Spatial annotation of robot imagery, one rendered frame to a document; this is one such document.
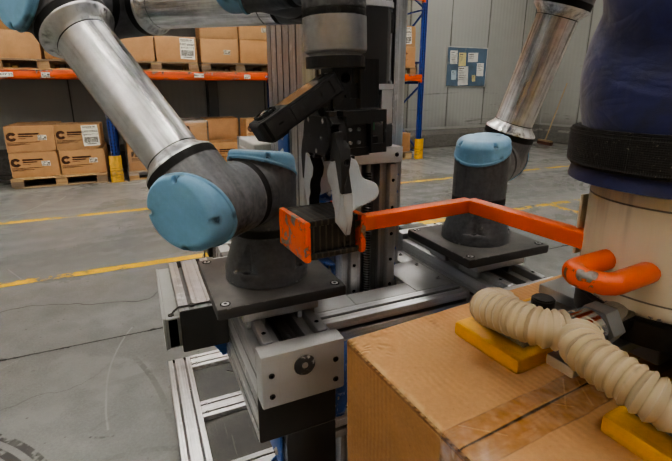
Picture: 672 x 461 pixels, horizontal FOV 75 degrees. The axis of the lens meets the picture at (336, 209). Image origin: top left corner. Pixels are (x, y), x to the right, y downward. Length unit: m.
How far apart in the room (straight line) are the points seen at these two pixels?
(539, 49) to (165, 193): 0.82
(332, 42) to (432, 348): 0.38
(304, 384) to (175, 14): 0.63
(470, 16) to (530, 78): 10.34
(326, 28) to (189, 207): 0.29
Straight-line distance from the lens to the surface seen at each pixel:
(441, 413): 0.48
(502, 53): 12.05
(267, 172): 0.72
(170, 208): 0.64
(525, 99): 1.10
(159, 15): 0.86
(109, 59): 0.75
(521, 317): 0.49
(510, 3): 12.24
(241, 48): 7.55
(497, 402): 0.51
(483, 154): 0.97
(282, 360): 0.69
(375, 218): 0.60
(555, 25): 1.09
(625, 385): 0.44
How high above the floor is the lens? 1.37
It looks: 15 degrees down
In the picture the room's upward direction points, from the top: straight up
